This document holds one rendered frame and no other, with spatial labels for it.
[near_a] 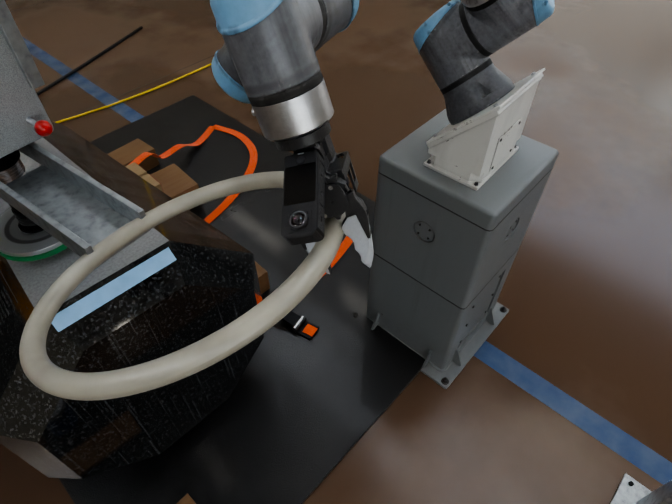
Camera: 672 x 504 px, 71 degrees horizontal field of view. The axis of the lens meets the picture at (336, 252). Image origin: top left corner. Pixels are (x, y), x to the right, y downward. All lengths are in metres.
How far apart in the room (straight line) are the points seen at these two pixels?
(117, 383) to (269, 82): 0.36
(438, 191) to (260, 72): 0.92
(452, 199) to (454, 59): 0.36
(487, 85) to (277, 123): 0.88
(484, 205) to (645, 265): 1.46
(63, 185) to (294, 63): 0.71
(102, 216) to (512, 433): 1.53
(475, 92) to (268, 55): 0.89
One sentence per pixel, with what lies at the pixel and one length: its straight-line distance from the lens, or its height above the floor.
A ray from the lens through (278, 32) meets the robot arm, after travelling 0.53.
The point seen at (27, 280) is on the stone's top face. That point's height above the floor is 0.82.
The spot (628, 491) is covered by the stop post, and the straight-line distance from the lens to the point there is 2.01.
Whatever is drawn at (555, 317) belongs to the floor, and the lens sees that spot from 2.28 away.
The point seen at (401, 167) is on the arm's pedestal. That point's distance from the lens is 1.43.
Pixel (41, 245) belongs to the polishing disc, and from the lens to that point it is 1.34.
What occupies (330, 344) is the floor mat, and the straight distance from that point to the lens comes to 1.98.
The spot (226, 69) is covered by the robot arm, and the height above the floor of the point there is 1.39.
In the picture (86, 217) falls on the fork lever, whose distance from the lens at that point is 1.03.
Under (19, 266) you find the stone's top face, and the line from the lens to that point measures 1.40.
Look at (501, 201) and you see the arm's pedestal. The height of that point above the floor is 0.85.
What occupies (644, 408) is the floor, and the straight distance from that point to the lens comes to 2.20.
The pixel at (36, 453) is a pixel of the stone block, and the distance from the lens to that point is 1.53.
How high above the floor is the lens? 1.71
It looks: 48 degrees down
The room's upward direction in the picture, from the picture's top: straight up
